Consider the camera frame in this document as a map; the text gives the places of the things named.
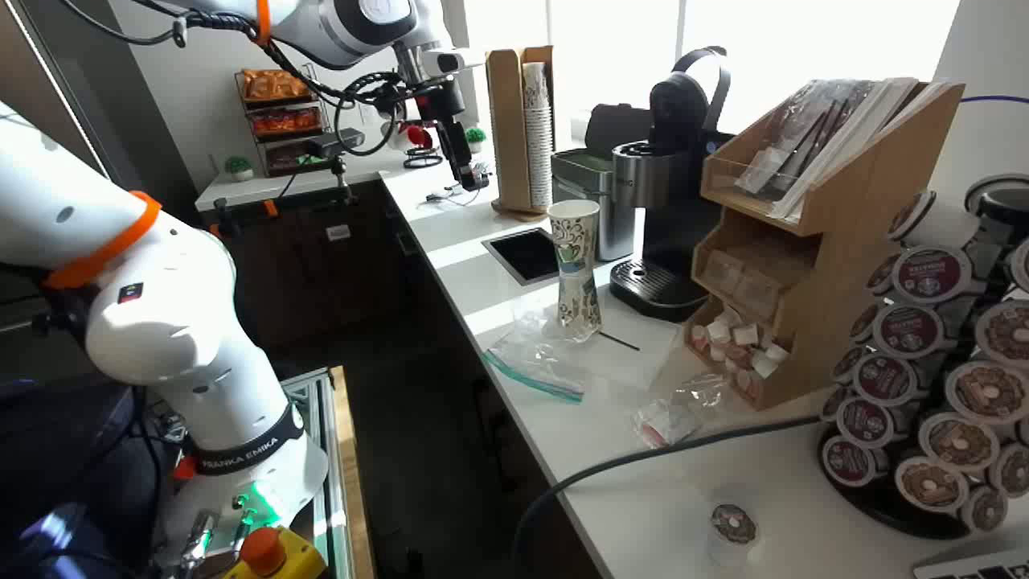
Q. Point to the black silver coffee machine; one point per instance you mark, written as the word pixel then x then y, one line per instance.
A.
pixel 652 194

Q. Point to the small plastic packet bag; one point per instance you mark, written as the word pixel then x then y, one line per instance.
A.
pixel 681 411

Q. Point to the stack of paper cups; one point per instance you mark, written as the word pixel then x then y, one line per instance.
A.
pixel 539 133

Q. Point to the wooden cup dispenser box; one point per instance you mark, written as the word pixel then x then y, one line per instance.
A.
pixel 506 108

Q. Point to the black stir stick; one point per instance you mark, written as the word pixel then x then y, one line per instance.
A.
pixel 620 338

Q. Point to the coffee pod carousel rack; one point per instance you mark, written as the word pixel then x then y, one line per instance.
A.
pixel 929 421

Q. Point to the snack shelf rack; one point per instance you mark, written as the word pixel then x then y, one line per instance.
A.
pixel 284 120

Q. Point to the yellow emergency stop button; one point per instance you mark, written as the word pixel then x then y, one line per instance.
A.
pixel 275 554

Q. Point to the patterned paper cup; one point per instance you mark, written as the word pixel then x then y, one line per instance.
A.
pixel 574 227
pixel 577 305

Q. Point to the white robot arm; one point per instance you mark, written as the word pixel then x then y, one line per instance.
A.
pixel 161 302

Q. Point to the single coffee pod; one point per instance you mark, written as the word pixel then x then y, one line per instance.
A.
pixel 735 523

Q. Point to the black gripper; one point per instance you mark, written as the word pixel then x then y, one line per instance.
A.
pixel 443 104

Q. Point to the wooden condiment organizer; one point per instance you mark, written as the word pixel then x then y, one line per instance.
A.
pixel 801 281

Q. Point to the clear plastic zip bag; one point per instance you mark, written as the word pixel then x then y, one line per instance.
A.
pixel 542 360

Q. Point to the countertop trash chute opening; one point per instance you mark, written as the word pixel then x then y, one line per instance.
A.
pixel 525 254

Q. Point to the stainless steel trash bin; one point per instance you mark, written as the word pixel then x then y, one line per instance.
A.
pixel 584 176

